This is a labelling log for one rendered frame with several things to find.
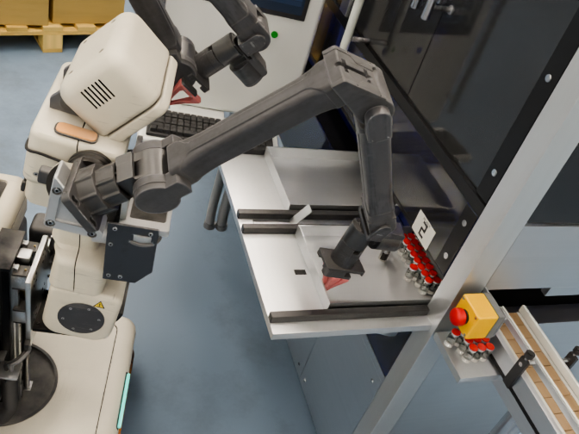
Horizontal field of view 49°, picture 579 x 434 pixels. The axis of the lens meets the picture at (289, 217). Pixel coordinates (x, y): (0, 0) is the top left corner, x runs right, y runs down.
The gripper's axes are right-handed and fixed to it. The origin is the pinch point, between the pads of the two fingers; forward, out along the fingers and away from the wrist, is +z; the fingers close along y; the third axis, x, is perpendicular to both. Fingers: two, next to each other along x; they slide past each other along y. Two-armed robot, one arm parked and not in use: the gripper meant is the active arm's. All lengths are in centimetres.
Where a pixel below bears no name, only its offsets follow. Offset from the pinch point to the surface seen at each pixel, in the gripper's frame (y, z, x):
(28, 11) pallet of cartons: -60, 78, 269
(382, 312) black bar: 11.8, -2.0, -8.0
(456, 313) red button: 19.4, -14.5, -17.9
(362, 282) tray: 11.8, -0.2, 2.8
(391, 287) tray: 19.1, -1.5, 1.2
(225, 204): 16, 55, 96
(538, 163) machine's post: 17, -51, -12
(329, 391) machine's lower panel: 36, 57, 11
